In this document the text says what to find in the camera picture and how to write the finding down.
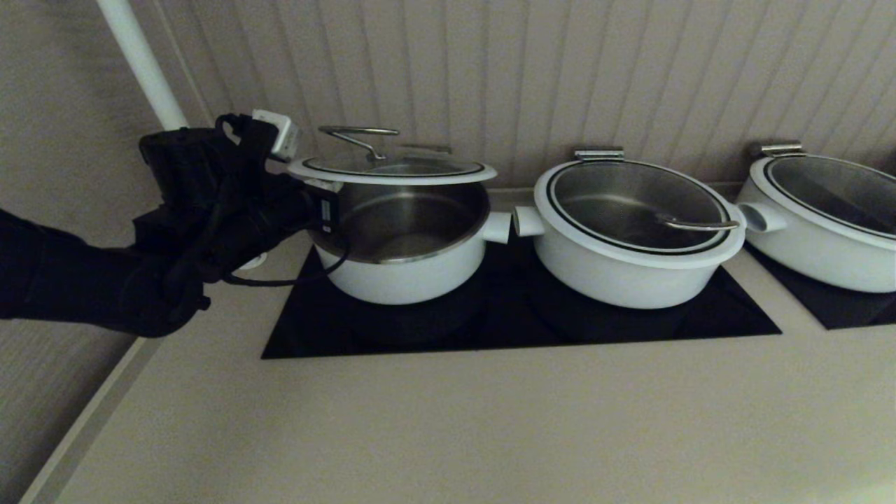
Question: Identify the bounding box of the white round cooking pot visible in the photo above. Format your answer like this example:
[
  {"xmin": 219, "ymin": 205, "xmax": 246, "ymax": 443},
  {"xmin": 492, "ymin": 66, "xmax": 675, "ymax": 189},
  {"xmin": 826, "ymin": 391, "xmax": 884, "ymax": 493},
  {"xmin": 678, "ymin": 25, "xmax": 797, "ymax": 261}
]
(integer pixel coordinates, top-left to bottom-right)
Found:
[
  {"xmin": 308, "ymin": 178, "xmax": 512, "ymax": 306},
  {"xmin": 735, "ymin": 155, "xmax": 896, "ymax": 293},
  {"xmin": 512, "ymin": 160, "xmax": 747, "ymax": 310}
]

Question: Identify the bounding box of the white slanted metal pole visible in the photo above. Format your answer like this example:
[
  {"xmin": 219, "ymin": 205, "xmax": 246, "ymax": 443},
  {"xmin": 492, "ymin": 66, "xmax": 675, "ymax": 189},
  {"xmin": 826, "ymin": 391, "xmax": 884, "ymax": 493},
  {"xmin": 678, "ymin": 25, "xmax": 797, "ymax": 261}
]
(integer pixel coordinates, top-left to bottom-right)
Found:
[{"xmin": 94, "ymin": 0, "xmax": 269, "ymax": 271}]

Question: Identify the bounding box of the wide black glass cooktop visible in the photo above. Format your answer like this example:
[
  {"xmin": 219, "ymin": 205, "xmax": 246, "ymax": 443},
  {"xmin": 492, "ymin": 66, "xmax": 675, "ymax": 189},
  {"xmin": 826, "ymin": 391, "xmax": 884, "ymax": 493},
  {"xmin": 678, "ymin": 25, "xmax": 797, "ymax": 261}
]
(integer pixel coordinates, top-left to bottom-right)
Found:
[{"xmin": 260, "ymin": 234, "xmax": 783, "ymax": 360}]

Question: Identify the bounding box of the narrow black glass cooktop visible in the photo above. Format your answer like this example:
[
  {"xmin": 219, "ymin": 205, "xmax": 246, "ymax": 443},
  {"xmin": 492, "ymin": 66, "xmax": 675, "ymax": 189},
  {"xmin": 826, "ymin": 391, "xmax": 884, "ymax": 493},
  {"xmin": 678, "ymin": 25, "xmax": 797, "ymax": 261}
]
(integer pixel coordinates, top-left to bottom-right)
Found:
[{"xmin": 743, "ymin": 241, "xmax": 896, "ymax": 330}]

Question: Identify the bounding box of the black left camera cable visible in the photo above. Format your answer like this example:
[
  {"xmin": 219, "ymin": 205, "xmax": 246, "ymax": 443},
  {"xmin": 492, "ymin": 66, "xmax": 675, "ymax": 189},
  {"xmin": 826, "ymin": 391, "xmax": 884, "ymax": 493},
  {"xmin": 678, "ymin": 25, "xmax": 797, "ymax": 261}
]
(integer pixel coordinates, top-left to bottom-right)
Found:
[{"xmin": 223, "ymin": 238, "xmax": 351, "ymax": 288}]

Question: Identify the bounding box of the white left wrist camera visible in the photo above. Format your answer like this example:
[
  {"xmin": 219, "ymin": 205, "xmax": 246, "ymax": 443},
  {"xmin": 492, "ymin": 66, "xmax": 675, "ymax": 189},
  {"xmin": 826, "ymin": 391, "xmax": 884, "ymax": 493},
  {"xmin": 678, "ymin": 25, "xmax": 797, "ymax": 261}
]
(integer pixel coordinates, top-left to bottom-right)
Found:
[{"xmin": 251, "ymin": 110, "xmax": 300, "ymax": 162}]

